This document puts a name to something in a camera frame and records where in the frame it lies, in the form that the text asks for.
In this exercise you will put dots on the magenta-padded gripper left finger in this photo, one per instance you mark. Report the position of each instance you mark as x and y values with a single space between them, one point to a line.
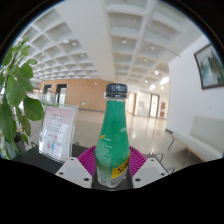
71 171

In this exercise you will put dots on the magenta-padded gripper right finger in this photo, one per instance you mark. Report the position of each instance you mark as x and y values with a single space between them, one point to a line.
150 171

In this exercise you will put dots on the green plastic drink bottle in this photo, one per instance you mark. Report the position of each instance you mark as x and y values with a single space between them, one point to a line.
112 140

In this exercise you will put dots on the black metal chair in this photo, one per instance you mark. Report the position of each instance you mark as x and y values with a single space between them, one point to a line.
160 154

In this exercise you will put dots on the clear acrylic sign stand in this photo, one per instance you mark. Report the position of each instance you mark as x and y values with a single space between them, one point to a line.
58 133

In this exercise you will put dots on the long white bench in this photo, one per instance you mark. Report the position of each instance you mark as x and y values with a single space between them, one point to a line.
203 140

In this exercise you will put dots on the green leafy potted plant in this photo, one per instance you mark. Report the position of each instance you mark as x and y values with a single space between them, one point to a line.
15 90

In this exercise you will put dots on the framed landscape painting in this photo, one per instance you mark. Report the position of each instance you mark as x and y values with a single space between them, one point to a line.
211 68

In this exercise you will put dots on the ceiling lights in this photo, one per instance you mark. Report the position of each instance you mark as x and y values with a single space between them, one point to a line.
124 41

